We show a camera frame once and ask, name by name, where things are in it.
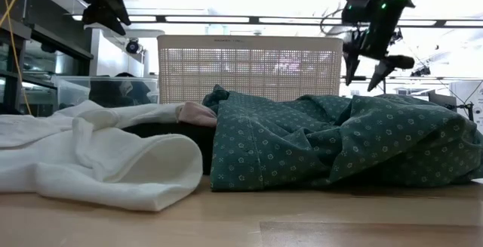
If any pink cloth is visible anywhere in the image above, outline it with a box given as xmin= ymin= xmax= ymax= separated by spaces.
xmin=176 ymin=101 xmax=219 ymax=128

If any white perforated laundry basket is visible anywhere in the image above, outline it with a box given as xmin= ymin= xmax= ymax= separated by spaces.
xmin=157 ymin=34 xmax=343 ymax=105

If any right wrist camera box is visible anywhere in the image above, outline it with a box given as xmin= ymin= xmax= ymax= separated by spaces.
xmin=384 ymin=54 xmax=416 ymax=70

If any clear plastic bin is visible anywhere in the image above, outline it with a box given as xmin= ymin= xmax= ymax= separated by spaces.
xmin=52 ymin=75 xmax=160 ymax=109

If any grey overhead frame rail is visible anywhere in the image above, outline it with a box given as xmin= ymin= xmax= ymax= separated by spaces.
xmin=71 ymin=14 xmax=483 ymax=28

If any black clamp stand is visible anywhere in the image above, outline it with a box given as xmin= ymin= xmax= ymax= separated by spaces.
xmin=428 ymin=90 xmax=475 ymax=122

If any dark shelving unit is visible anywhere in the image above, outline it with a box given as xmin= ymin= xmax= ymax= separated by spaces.
xmin=0 ymin=0 xmax=94 ymax=116

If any yellow cable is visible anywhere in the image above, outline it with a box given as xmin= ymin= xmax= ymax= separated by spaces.
xmin=0 ymin=0 xmax=32 ymax=116

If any black round background device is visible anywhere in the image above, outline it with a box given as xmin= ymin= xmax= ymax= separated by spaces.
xmin=125 ymin=38 xmax=141 ymax=54

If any white background cabinet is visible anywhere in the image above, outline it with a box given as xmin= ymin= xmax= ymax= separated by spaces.
xmin=90 ymin=27 xmax=159 ymax=78

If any green floral print shirt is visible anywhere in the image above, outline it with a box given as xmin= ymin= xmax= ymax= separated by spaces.
xmin=202 ymin=84 xmax=483 ymax=192

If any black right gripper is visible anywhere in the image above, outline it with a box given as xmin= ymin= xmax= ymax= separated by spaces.
xmin=341 ymin=0 xmax=414 ymax=92

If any white background box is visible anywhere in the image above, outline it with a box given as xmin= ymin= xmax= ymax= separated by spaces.
xmin=448 ymin=80 xmax=483 ymax=134

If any white garment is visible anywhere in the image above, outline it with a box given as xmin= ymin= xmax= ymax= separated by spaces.
xmin=0 ymin=99 xmax=205 ymax=212

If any dark navy garment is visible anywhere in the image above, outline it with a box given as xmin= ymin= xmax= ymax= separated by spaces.
xmin=89 ymin=72 xmax=125 ymax=107

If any black frame background table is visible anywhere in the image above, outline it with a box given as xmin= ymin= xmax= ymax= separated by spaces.
xmin=339 ymin=75 xmax=483 ymax=93

